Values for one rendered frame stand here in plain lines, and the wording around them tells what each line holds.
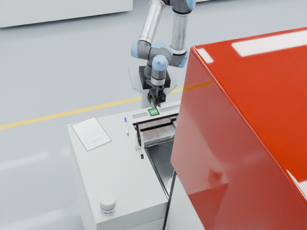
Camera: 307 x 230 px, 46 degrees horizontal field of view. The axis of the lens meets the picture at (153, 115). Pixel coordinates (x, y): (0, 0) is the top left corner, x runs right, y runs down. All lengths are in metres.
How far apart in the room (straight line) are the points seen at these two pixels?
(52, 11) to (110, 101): 1.48
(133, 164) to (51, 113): 1.76
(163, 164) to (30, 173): 1.42
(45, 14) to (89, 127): 2.70
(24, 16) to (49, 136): 1.72
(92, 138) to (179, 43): 0.80
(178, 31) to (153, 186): 0.95
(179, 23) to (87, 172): 1.01
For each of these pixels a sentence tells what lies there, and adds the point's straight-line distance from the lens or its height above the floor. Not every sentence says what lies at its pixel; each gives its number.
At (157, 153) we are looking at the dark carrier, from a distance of 2.00.
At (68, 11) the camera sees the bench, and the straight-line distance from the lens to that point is 4.58.
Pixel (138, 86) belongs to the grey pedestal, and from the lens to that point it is 2.49.
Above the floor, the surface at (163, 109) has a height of 0.96.
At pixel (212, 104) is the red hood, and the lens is 1.09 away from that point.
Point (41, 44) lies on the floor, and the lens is 4.35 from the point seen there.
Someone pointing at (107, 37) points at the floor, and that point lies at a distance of 4.42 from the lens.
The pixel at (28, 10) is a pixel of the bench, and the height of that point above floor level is 0.25.
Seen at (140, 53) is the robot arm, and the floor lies 1.31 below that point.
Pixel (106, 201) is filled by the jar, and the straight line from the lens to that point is 1.64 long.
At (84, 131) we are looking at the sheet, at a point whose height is 0.97.
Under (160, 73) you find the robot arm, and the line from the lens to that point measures 1.86.
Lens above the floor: 2.47
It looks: 46 degrees down
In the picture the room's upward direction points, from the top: 6 degrees clockwise
